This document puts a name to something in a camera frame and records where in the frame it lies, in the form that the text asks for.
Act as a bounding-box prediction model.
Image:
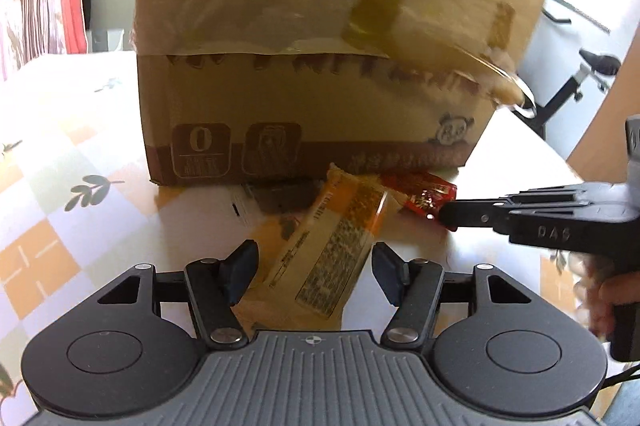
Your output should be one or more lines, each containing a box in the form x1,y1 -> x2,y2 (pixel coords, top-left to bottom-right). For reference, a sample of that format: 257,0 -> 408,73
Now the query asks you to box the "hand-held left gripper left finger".
97,240 -> 261,350

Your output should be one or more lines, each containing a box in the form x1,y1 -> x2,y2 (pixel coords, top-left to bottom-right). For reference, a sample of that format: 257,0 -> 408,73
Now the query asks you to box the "brown cardboard box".
129,0 -> 551,188

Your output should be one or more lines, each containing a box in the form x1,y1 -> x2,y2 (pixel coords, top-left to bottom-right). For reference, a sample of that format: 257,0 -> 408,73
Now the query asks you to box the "red snack packet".
381,171 -> 459,233

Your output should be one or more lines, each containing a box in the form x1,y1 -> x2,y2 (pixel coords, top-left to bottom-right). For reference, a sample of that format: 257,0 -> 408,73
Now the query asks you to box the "black exercise bike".
517,0 -> 626,142

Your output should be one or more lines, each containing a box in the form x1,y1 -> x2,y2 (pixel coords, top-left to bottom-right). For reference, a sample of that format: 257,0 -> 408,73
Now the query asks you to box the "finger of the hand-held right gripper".
437,198 -> 513,233
492,185 -> 583,208

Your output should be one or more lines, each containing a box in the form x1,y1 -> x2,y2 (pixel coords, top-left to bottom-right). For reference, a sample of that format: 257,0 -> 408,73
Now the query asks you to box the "checkered flower tablecloth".
0,49 -> 601,426

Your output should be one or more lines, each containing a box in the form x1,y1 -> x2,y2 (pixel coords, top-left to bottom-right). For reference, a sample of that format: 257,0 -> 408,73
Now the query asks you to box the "person's right hand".
570,250 -> 640,343

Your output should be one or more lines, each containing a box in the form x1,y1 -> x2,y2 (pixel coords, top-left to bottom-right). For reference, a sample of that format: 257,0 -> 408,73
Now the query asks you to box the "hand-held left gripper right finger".
372,241 -> 533,350

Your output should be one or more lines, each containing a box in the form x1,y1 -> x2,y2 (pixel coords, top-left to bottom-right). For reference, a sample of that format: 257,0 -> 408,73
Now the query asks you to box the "yellow cake snack packet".
249,162 -> 403,321

